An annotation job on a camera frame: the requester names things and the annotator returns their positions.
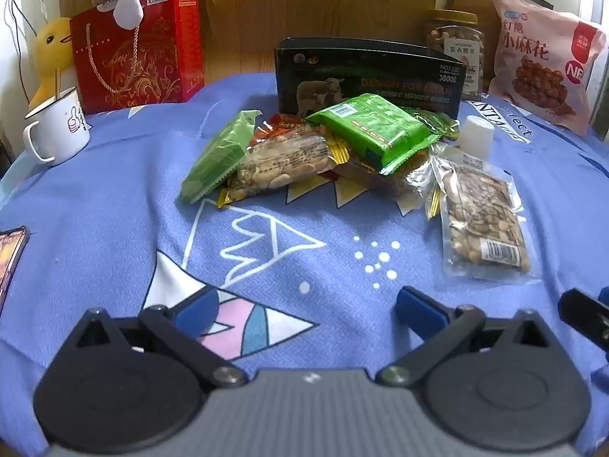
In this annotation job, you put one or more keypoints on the small white bottle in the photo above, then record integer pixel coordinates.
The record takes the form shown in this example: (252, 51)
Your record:
(476, 135)

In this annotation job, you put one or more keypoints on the clear brown snack packet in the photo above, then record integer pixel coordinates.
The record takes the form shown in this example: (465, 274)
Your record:
(399, 181)

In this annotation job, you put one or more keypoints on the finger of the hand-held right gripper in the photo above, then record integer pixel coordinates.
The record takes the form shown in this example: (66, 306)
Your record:
(583, 316)

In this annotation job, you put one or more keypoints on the wooden panel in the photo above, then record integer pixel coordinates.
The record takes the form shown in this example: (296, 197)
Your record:
(285, 0)

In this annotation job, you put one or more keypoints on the smartphone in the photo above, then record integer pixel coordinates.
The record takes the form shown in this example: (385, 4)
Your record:
(9, 257)

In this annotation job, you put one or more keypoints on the wide green snack packet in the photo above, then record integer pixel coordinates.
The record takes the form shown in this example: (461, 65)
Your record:
(371, 128)

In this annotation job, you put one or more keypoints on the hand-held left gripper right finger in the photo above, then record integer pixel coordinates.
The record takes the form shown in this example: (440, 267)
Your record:
(418, 309)

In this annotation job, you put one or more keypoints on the yellow duck plush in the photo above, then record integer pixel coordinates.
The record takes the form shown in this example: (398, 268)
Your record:
(50, 47)

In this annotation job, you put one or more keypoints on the red gift bag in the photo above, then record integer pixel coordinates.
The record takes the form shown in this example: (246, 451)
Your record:
(142, 57)

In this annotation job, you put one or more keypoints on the white enamel mug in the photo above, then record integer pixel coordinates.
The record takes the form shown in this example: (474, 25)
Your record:
(62, 128)

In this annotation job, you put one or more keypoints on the long green snack packet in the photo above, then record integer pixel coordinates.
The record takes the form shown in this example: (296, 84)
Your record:
(214, 157)

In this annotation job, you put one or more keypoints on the red yellow peanut packet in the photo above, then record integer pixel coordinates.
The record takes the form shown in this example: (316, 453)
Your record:
(280, 162)

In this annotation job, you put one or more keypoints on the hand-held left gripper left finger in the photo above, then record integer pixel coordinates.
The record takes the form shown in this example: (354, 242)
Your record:
(195, 309)

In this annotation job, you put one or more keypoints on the pink snack bag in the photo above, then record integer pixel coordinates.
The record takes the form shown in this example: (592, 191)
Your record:
(537, 57)

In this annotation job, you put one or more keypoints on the blue printed cloth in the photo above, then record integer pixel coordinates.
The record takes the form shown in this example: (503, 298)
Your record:
(119, 209)

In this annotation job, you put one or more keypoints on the black sheep print box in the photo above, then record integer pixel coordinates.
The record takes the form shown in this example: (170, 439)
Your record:
(380, 71)

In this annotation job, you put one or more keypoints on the clear bean packet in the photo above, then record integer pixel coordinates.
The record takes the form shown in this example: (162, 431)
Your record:
(480, 219)

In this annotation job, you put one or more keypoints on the clear nut jar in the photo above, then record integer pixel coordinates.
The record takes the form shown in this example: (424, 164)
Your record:
(456, 43)

